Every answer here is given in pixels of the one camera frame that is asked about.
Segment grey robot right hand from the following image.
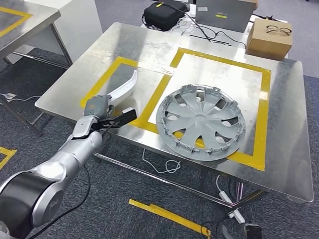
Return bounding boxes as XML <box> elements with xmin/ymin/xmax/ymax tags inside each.
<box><xmin>221</xmin><ymin>225</ymin><xmax>235</xmax><ymax>239</ymax></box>

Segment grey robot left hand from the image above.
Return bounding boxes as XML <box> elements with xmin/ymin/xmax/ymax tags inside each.
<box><xmin>84</xmin><ymin>95</ymin><xmax>115</xmax><ymax>120</ymax></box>

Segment white curved panel part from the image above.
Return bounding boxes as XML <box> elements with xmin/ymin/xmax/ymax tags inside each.
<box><xmin>106</xmin><ymin>69</ymin><xmax>138</xmax><ymax>110</ymax></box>

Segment steel workbench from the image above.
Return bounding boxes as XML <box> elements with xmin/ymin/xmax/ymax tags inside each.
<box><xmin>35</xmin><ymin>22</ymin><xmax>314</xmax><ymax>209</ymax></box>

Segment white power strip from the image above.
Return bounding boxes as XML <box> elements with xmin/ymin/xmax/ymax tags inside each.
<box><xmin>219</xmin><ymin>190</ymin><xmax>246</xmax><ymax>225</ymax></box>

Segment small yellow tape rectangle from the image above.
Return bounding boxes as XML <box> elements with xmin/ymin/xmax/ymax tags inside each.
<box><xmin>80</xmin><ymin>56</ymin><xmax>172</xmax><ymax>134</ymax></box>

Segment yellow floor tape marking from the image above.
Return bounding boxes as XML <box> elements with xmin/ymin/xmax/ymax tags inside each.
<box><xmin>0</xmin><ymin>146</ymin><xmax>17</xmax><ymax>170</ymax></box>
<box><xmin>129</xmin><ymin>199</ymin><xmax>211</xmax><ymax>238</ymax></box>

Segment steel side bench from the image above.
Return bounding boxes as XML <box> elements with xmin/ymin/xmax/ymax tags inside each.
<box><xmin>0</xmin><ymin>0</ymin><xmax>73</xmax><ymax>136</ymax></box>

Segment grey plastic hubcap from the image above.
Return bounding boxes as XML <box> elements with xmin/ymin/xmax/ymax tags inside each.
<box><xmin>156</xmin><ymin>84</ymin><xmax>246</xmax><ymax>162</ymax></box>

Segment black carry bag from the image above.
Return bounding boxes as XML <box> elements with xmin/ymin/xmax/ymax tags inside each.
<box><xmin>144</xmin><ymin>1</ymin><xmax>190</xmax><ymax>32</ymax></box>

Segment large yellow tape rectangle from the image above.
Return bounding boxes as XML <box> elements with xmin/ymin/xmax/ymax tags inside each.
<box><xmin>146</xmin><ymin>47</ymin><xmax>271</xmax><ymax>171</ymax></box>

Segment yellow tape strip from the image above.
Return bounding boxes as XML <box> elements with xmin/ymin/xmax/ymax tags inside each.
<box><xmin>0</xmin><ymin>6</ymin><xmax>33</xmax><ymax>38</ymax></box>

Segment grey laptop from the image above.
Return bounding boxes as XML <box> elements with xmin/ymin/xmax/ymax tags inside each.
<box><xmin>195</xmin><ymin>0</ymin><xmax>259</xmax><ymax>33</ymax></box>

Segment brown cardboard box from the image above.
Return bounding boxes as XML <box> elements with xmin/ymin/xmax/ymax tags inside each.
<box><xmin>245</xmin><ymin>18</ymin><xmax>293</xmax><ymax>62</ymax></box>

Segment black rimmed glasses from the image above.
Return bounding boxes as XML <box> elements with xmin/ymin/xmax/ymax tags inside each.
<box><xmin>265</xmin><ymin>25</ymin><xmax>292</xmax><ymax>37</ymax></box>

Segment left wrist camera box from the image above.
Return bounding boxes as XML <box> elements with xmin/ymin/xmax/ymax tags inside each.
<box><xmin>95</xmin><ymin>107</ymin><xmax>138</xmax><ymax>130</ymax></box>

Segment black floor cable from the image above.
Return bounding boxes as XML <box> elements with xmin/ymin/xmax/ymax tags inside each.
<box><xmin>199</xmin><ymin>178</ymin><xmax>241</xmax><ymax>239</ymax></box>

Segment white power cord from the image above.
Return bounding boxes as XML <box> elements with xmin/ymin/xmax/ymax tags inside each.
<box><xmin>142</xmin><ymin>149</ymin><xmax>225</xmax><ymax>199</ymax></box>

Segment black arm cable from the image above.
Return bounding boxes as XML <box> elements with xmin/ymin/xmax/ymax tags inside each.
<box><xmin>27</xmin><ymin>165</ymin><xmax>91</xmax><ymax>239</ymax></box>

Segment clear white cable bundle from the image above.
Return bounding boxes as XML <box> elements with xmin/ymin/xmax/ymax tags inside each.
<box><xmin>172</xmin><ymin>16</ymin><xmax>200</xmax><ymax>35</ymax></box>

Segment black desk cable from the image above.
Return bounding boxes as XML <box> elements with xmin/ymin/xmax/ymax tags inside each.
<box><xmin>160</xmin><ymin>1</ymin><xmax>247</xmax><ymax>49</ymax></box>

